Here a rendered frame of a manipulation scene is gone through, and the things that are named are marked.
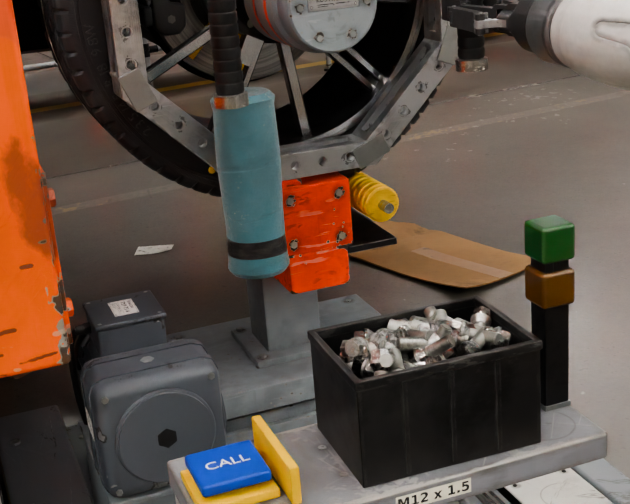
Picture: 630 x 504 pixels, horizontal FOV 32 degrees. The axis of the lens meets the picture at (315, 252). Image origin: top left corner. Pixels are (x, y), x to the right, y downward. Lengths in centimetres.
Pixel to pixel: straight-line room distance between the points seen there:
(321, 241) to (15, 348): 61
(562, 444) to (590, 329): 138
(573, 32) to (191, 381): 67
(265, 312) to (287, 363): 10
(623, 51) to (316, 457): 51
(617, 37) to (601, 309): 154
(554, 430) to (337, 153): 66
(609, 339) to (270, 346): 88
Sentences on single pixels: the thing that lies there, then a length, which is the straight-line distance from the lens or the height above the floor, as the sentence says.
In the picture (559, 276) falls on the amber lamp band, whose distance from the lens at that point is 115.
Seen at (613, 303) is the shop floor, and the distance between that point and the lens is 267.
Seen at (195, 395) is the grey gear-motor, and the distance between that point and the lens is 148.
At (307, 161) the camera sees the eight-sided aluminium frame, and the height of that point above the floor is 60.
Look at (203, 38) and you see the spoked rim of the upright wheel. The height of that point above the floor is 79.
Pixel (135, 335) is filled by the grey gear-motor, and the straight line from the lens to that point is 160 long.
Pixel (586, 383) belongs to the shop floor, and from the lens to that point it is 228.
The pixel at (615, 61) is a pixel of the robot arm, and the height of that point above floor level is 82.
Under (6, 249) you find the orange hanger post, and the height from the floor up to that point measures 67.
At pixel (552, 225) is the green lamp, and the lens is 114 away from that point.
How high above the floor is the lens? 102
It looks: 19 degrees down
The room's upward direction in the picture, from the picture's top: 5 degrees counter-clockwise
